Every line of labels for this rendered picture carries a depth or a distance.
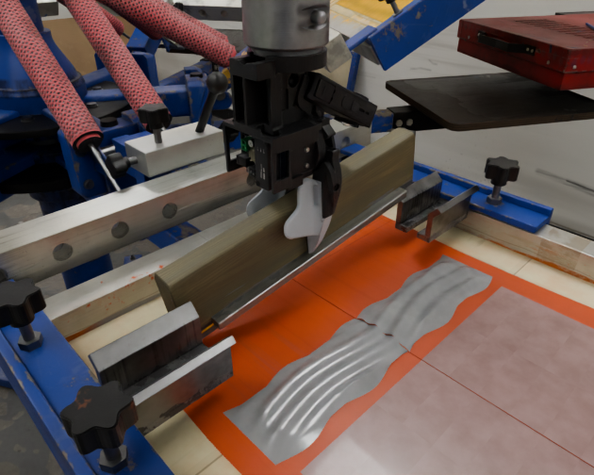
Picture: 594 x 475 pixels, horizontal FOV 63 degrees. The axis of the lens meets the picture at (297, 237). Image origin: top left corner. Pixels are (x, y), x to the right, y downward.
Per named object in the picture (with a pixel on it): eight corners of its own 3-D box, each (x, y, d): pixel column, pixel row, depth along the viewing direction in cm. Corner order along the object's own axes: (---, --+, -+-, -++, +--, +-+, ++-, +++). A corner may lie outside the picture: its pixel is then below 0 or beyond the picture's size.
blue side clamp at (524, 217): (540, 252, 67) (554, 207, 64) (524, 266, 64) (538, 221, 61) (370, 184, 86) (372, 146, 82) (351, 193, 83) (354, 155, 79)
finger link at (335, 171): (300, 213, 52) (291, 132, 48) (311, 207, 53) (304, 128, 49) (333, 222, 48) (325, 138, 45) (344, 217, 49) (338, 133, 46)
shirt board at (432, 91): (512, 97, 156) (519, 71, 152) (610, 140, 123) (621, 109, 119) (70, 132, 128) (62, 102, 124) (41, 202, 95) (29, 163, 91)
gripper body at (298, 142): (225, 176, 49) (214, 50, 42) (288, 154, 54) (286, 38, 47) (276, 203, 44) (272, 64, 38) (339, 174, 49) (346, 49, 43)
